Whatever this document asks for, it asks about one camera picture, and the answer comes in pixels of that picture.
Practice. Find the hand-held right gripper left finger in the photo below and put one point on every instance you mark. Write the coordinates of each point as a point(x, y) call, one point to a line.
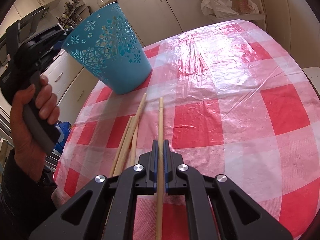
point(155, 155)

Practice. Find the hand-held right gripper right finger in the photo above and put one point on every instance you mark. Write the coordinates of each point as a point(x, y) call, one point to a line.
point(166, 155)

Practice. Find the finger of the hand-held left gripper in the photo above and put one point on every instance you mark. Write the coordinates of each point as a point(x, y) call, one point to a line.
point(65, 30)

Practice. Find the plain wooden chopstick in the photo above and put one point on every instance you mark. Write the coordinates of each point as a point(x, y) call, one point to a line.
point(134, 145)
point(141, 105)
point(122, 140)
point(160, 120)

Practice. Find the blue perforated plastic basket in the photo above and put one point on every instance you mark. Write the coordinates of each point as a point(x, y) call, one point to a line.
point(112, 55)

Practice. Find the person's left forearm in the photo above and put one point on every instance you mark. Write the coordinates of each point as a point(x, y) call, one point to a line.
point(20, 195)

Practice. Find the person's left hand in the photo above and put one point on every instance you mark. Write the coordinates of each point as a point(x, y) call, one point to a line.
point(22, 135)

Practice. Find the clear plastic bottle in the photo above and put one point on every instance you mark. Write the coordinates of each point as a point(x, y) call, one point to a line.
point(100, 3)

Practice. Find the red checked plastic tablecloth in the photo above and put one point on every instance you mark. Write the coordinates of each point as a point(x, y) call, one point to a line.
point(237, 130)

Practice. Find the blue bag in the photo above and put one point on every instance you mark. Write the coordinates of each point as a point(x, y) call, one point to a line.
point(64, 132)

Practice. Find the cream base cabinets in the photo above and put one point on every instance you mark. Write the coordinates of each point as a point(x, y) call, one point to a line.
point(160, 7)

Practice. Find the white plank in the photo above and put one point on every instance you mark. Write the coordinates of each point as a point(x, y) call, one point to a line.
point(312, 78)

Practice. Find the wall rack with bottles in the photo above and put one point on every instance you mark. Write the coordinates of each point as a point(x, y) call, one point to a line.
point(71, 12)

